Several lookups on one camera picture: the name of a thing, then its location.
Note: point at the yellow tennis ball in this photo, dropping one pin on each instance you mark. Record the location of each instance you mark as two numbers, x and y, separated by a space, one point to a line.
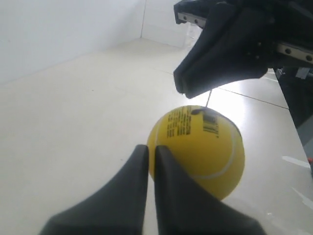
207 145

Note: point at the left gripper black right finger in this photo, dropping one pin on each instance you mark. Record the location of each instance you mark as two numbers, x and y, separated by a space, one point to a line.
185 208

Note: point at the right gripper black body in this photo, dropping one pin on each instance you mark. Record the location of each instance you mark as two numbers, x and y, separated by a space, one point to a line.
268 32

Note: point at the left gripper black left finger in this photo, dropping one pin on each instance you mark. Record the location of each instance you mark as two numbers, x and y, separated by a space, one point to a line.
118 208

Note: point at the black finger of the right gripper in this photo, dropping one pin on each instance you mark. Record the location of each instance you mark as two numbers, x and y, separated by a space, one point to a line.
251 25
214 60

